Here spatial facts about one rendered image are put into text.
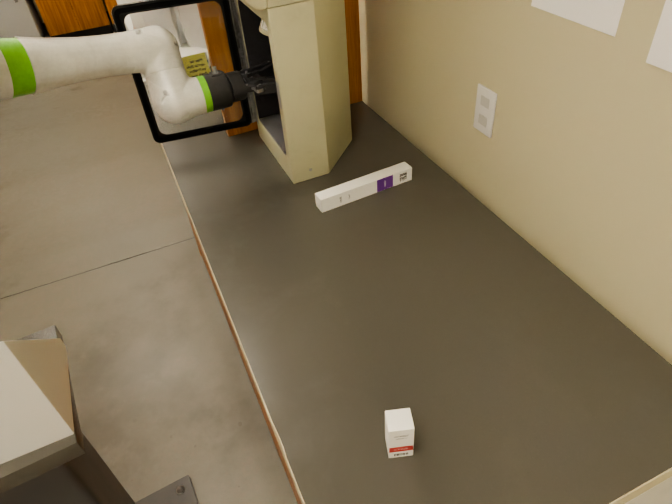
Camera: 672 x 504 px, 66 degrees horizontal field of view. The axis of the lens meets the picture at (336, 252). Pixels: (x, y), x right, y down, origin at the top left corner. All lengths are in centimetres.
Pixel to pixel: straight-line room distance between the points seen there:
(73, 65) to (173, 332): 144
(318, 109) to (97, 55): 53
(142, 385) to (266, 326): 129
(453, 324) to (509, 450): 27
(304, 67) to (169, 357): 146
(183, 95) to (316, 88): 33
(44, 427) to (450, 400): 70
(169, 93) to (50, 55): 26
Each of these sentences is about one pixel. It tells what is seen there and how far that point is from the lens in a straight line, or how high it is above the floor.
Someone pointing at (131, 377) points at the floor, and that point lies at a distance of 239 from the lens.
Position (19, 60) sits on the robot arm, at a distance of 129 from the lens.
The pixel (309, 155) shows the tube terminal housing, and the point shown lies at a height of 102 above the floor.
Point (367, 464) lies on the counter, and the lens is 92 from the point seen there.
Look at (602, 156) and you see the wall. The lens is 112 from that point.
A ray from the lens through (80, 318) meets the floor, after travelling 274.
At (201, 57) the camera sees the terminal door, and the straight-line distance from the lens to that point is 163.
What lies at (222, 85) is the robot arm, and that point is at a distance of 141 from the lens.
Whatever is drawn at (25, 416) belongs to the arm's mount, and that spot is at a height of 103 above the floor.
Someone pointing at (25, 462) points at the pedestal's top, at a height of 94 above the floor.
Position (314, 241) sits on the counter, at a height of 94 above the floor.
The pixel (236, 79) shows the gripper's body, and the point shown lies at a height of 123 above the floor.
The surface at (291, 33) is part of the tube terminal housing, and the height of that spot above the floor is 135.
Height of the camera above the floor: 176
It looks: 41 degrees down
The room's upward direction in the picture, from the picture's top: 5 degrees counter-clockwise
